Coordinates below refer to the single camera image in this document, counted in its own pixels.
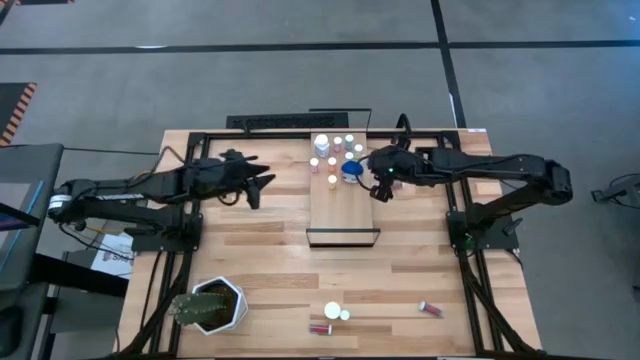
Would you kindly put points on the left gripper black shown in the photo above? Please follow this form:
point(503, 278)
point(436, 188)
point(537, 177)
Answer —
point(220, 177)

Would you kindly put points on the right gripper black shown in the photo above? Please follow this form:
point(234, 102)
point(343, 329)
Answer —
point(400, 167)

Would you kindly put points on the yellow-green pill vial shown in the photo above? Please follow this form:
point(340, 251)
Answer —
point(358, 150)

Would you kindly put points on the blue-capped gummy jar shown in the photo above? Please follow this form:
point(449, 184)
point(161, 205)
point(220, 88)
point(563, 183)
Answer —
point(351, 170)

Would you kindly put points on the orange pill vial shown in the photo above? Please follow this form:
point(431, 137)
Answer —
point(332, 164)

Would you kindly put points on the pink pill vial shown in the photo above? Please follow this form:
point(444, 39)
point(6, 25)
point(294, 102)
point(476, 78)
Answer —
point(338, 143)
point(314, 164)

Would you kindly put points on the large orange pill bottle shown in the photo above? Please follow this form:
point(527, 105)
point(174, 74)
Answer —
point(332, 310)

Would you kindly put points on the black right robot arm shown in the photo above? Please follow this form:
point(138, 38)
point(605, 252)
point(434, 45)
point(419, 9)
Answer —
point(500, 165)

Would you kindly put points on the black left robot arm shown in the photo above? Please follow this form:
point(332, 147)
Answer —
point(115, 200)

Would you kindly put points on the white plastic medicine bottle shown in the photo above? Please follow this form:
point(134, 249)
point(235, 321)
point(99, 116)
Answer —
point(322, 145)

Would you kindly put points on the teal pill vial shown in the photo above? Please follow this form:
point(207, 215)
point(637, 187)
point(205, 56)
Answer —
point(349, 141)

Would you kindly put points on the cactus in white hexagonal pot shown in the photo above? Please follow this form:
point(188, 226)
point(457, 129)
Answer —
point(200, 307)

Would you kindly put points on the white printed paper sheet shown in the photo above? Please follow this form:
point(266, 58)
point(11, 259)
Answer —
point(112, 260)

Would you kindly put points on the grey workstation cart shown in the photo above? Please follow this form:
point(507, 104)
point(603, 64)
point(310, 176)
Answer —
point(25, 165)

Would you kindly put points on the hazard striped floor mat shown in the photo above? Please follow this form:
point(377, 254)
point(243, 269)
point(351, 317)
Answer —
point(12, 105)

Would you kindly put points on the black aluminium table frame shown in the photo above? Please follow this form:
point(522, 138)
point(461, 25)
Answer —
point(260, 135)

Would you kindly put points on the black arched bracket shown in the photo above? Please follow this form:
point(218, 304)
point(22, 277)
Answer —
point(402, 115)

